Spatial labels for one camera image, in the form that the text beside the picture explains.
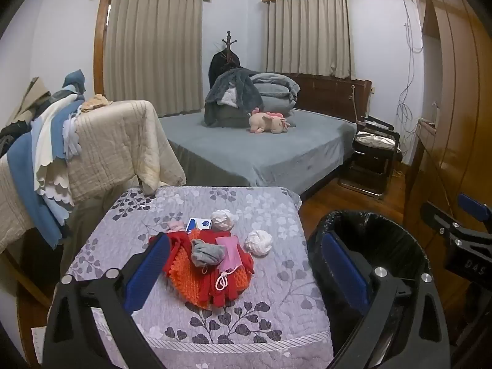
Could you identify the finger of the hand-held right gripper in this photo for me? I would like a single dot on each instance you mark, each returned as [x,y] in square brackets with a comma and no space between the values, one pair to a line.
[438,217]
[474,205]

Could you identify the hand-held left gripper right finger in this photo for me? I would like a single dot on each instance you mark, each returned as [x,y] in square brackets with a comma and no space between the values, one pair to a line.
[344,273]

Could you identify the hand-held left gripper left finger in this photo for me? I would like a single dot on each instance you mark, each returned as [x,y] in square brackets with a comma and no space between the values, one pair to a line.
[148,273]

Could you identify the orange foam net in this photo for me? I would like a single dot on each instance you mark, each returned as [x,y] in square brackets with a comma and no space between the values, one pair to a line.
[188,280]

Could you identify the red mesh bag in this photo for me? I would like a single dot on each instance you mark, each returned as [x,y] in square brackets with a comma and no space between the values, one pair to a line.
[178,243]

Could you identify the black-lined trash bin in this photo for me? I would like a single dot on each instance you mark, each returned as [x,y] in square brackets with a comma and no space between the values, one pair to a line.
[384,234]

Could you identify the grey cloth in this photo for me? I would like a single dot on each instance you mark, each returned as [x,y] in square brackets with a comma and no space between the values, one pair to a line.
[205,253]

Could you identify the pink face mask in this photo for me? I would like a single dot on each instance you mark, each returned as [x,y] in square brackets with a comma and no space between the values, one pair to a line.
[230,253]

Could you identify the white paper ball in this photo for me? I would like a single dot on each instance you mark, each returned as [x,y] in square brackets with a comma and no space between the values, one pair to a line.
[258,243]

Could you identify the pink crumpled tissue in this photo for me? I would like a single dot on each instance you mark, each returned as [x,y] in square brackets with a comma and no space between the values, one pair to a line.
[175,225]

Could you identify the white and blue box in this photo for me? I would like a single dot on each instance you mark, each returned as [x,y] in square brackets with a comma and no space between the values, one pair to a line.
[199,225]

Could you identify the dark olive cloth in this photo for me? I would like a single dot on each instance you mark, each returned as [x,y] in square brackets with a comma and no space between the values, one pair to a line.
[88,223]

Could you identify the black metal chair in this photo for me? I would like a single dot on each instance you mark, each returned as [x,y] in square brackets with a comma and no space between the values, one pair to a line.
[369,165]

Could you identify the greyish crumpled tissue ball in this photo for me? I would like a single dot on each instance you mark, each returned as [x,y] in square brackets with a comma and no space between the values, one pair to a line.
[223,221]

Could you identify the white chair cushion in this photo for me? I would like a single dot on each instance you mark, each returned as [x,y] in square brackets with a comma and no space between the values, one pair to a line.
[374,140]

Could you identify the wooden wardrobe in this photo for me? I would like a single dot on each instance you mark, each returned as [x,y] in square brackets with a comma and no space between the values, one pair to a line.
[461,103]

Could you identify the beige quilted blanket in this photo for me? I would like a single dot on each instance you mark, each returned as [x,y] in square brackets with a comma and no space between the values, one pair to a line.
[111,142]

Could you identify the white scalloped cloth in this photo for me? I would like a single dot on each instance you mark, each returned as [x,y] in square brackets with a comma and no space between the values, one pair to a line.
[50,161]

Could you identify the blue cloth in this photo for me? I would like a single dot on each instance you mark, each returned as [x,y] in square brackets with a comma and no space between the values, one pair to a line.
[23,184]

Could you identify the bed with grey sheet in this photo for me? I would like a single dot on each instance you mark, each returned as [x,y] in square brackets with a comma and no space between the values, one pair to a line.
[250,150]

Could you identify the pink plush toy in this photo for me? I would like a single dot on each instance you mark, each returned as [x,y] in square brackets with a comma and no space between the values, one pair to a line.
[269,122]

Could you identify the peach cloth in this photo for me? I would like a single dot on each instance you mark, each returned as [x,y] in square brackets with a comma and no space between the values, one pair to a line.
[96,103]

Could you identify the dark grey pillow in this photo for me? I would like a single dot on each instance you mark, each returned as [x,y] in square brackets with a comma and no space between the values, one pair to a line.
[234,117]

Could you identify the folded grey duvet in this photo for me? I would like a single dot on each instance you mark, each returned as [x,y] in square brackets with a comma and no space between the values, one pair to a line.
[275,88]

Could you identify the dark grey fluffy blanket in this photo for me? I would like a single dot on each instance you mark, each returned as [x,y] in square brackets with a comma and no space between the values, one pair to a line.
[230,84]

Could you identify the grey-blue cloth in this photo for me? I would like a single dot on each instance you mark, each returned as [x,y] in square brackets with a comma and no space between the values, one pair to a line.
[75,78]

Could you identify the tan cloth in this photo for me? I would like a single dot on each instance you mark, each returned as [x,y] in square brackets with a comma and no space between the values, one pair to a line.
[32,96]

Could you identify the wide beige curtain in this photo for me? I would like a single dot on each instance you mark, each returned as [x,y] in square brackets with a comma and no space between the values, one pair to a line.
[153,50]

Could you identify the wooden coat rack with jacket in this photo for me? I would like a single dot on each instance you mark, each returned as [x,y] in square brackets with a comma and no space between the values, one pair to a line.
[225,61]

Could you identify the narrow beige curtain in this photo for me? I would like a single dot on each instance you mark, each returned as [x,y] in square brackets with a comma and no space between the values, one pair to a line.
[309,32]

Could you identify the wooden window frame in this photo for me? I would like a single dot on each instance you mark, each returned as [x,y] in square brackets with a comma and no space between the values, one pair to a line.
[100,46]

